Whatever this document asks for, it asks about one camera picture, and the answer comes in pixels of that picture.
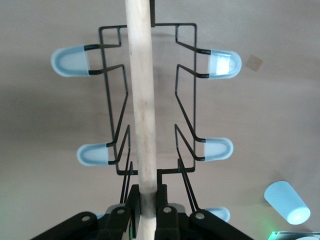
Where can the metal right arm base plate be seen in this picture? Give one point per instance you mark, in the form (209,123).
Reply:
(287,236)

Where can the light blue plastic cup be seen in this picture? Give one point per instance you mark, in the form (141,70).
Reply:
(285,200)

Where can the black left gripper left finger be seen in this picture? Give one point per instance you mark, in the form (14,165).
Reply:
(120,222)

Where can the small brown tape square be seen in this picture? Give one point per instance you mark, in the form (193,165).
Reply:
(255,62)

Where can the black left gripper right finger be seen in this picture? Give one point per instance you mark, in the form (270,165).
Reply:
(166,222)

